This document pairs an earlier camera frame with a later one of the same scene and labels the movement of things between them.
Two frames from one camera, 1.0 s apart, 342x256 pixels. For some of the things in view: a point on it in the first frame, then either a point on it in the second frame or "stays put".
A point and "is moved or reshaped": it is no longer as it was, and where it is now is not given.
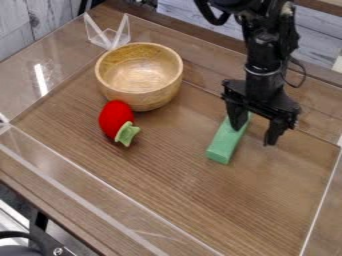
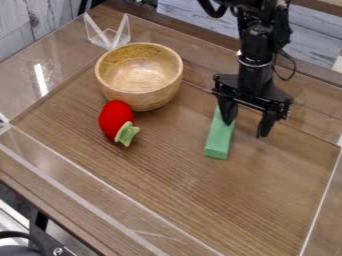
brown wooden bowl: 139,73 stays put
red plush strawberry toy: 115,118 stays put
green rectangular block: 226,139 is moved or reshaped
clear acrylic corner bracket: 108,38 stays put
